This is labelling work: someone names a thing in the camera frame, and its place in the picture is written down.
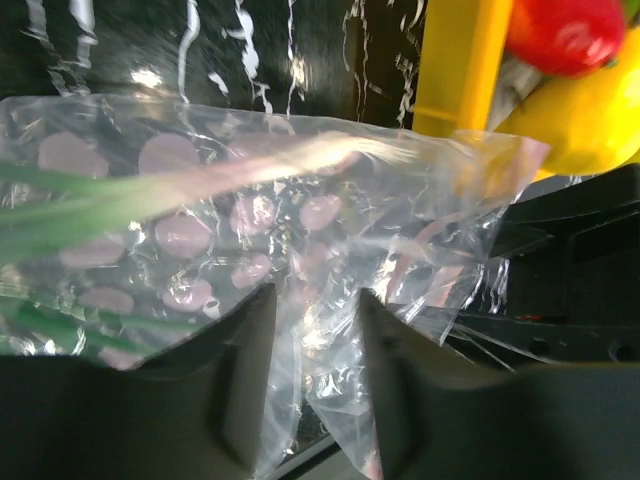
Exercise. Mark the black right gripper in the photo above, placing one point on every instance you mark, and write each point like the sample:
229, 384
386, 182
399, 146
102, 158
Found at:
567, 288

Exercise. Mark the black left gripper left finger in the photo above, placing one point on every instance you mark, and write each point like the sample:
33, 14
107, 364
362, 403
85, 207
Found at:
194, 411

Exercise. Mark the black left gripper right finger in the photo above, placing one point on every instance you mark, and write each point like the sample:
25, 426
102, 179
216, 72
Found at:
439, 416

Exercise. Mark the clear zip top bag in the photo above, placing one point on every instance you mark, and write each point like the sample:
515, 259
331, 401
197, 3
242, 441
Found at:
417, 238

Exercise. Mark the orange fake mango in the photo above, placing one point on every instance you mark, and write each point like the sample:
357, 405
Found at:
566, 38

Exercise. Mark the green fake scallion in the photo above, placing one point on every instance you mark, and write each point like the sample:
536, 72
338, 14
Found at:
170, 180

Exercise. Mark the yellow fake lemon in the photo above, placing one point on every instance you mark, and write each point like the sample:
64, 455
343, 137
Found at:
590, 122

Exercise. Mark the grey fake fish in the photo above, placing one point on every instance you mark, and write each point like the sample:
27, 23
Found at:
515, 81

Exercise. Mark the yellow plastic bin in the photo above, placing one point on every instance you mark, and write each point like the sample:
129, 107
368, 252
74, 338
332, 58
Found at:
462, 49

